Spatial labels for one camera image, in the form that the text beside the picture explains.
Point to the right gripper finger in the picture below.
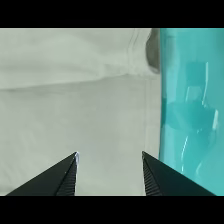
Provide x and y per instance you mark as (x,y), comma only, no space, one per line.
(60,180)

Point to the white T-shirt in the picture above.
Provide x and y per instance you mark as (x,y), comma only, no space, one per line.
(76,100)

